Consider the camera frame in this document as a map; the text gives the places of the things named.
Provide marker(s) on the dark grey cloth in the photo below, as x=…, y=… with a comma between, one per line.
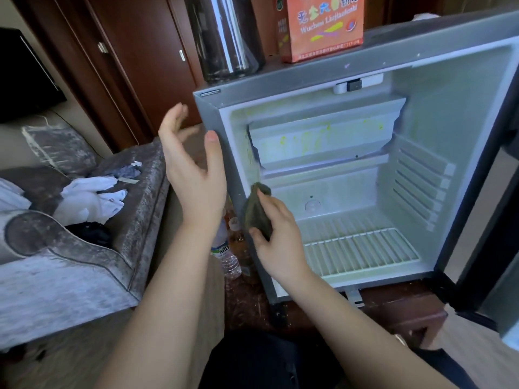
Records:
x=258, y=210

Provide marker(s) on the paper slip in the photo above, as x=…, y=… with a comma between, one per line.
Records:
x=128, y=180

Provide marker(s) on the person's dark trousers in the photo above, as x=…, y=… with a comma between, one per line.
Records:
x=259, y=364

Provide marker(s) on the small white garment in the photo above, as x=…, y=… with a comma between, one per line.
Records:
x=89, y=184

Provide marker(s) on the grey velvet cushion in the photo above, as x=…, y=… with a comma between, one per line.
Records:
x=57, y=146

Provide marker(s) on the black garment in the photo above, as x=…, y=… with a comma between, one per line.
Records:
x=91, y=233

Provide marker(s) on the person's right hand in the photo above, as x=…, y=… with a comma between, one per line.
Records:
x=284, y=243

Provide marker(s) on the orange cardboard chalk box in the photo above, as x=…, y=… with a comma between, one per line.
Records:
x=320, y=26

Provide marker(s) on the black television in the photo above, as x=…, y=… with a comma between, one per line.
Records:
x=28, y=73

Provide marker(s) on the person's left hand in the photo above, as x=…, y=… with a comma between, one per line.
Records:
x=193, y=178

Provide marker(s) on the grey velvet sofa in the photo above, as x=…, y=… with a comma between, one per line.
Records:
x=73, y=279

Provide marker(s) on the fridge door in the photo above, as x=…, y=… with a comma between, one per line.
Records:
x=499, y=255

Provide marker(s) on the brown tea bottle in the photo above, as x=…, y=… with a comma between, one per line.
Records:
x=237, y=235

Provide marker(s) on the green cap water bottle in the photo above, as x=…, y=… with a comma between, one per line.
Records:
x=225, y=255

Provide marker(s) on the dark glass spray bottle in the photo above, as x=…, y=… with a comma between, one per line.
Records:
x=219, y=36

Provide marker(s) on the person's left forearm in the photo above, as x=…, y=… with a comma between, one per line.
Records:
x=158, y=320

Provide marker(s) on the grey garment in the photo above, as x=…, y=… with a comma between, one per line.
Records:
x=123, y=170

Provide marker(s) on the dark red wooden stand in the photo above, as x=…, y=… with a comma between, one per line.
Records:
x=405, y=308

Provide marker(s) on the grey mini fridge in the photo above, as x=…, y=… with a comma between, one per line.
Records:
x=324, y=68

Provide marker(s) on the large white garment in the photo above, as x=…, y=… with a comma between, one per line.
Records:
x=85, y=206

